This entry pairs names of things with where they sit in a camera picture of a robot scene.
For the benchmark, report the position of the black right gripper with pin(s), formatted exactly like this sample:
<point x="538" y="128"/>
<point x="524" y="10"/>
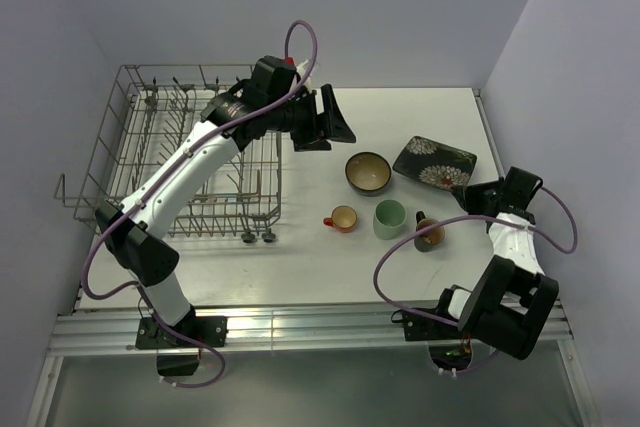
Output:
<point x="467" y="195"/>

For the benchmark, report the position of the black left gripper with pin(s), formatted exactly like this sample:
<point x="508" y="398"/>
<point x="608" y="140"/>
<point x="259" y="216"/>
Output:
<point x="330" y="119"/>

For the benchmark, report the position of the black floral square plate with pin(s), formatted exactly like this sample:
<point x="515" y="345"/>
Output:
<point x="435" y="164"/>

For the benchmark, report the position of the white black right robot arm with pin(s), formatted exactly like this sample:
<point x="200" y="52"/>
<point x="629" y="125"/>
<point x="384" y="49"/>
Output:
<point x="513" y="298"/>

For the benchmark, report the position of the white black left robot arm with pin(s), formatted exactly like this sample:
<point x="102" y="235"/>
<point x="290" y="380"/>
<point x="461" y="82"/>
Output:
<point x="274" y="99"/>

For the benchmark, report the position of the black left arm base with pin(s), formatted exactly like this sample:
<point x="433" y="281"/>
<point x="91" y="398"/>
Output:
<point x="211" y="330"/>

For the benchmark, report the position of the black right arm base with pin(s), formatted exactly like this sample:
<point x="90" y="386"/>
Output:
<point x="420" y="328"/>

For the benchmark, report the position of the dark bowl tan inside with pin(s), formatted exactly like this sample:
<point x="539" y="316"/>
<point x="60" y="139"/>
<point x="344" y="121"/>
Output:
<point x="368" y="173"/>

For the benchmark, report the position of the dark brown mug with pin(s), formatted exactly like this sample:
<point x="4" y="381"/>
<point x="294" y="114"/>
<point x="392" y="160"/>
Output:
<point x="428" y="241"/>

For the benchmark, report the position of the pale green cup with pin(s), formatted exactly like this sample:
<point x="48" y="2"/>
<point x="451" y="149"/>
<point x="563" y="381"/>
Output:
<point x="389" y="218"/>

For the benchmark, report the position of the small red orange cup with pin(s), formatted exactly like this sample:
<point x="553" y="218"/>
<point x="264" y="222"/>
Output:
<point x="343" y="218"/>

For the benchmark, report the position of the grey wire dish rack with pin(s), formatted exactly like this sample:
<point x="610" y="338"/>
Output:
<point x="150" y="112"/>

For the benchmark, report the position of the aluminium mounting rail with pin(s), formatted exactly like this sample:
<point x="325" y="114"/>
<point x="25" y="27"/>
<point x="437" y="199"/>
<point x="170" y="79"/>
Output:
<point x="317" y="327"/>

